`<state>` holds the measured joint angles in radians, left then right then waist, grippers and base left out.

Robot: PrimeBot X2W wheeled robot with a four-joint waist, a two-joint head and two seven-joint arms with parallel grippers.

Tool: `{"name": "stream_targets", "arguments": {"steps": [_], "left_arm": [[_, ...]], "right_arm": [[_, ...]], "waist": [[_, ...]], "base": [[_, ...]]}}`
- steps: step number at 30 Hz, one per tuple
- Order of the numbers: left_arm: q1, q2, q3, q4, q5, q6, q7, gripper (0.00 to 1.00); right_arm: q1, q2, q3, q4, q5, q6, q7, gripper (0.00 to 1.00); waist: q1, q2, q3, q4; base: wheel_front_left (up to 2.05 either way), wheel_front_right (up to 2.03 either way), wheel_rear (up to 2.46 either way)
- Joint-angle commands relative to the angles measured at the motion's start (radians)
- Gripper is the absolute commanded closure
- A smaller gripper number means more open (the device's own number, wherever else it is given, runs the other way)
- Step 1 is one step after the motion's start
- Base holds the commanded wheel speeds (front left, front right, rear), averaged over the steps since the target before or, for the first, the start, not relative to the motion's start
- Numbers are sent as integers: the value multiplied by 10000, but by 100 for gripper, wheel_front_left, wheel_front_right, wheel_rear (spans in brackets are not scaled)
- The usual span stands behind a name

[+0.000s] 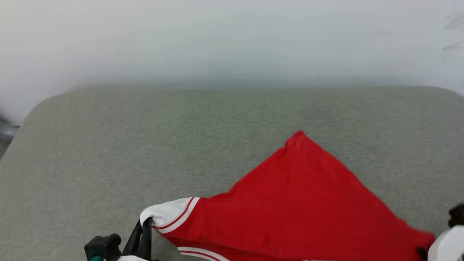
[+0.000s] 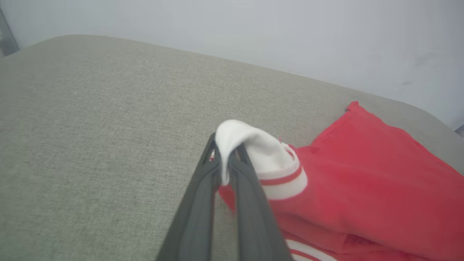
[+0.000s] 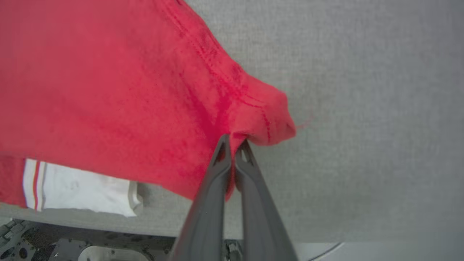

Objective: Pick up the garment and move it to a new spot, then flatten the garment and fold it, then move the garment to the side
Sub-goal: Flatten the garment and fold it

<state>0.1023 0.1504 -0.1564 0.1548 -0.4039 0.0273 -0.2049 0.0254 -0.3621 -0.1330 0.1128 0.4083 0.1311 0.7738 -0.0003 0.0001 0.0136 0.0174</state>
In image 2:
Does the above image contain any red garment with white trim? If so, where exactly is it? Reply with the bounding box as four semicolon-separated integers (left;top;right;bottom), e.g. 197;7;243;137
208;101;464;261

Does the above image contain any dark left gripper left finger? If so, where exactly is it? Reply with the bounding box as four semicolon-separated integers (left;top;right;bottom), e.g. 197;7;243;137
156;132;222;261

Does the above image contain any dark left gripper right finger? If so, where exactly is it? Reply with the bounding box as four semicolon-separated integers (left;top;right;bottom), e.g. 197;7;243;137
228;145;293;261

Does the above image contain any grey fabric sofa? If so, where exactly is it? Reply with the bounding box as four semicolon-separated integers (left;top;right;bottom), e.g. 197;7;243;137
0;34;464;261

